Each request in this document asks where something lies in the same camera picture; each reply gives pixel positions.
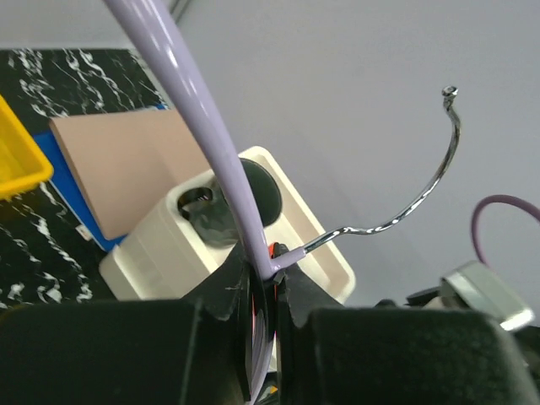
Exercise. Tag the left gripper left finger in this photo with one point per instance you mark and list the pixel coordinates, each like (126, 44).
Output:
(191, 350)

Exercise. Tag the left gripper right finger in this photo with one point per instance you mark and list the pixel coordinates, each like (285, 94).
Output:
(391, 354)

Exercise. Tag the white foam box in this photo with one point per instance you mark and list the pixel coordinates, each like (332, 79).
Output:
(163, 257)

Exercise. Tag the blue board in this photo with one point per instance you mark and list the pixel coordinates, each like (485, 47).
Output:
(66, 186)

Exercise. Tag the yellow plastic bin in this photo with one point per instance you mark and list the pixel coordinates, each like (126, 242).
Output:
(23, 164)

